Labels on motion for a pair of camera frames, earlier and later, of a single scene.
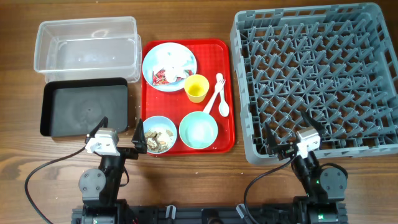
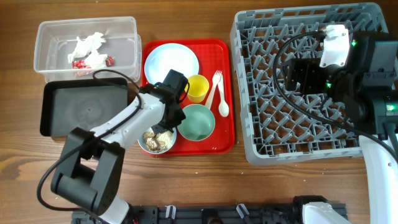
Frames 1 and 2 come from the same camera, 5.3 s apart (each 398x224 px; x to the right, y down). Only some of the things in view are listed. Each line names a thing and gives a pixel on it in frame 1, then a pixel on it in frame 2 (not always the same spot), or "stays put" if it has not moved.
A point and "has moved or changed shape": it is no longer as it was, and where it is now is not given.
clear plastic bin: x=104 y=47 stays put
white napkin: x=174 y=70 -> x=83 y=47
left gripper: x=137 y=139 -> x=180 y=114
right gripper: x=285 y=150 -> x=308 y=69
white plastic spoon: x=223 y=107 stays put
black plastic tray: x=76 y=107 stays put
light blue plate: x=166 y=66 stays put
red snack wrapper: x=158 y=76 -> x=81 y=64
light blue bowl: x=160 y=134 stays put
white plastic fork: x=217 y=88 -> x=216 y=79
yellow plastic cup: x=196 y=86 stays put
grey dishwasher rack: x=336 y=63 stays put
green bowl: x=198 y=130 has moved or changed shape
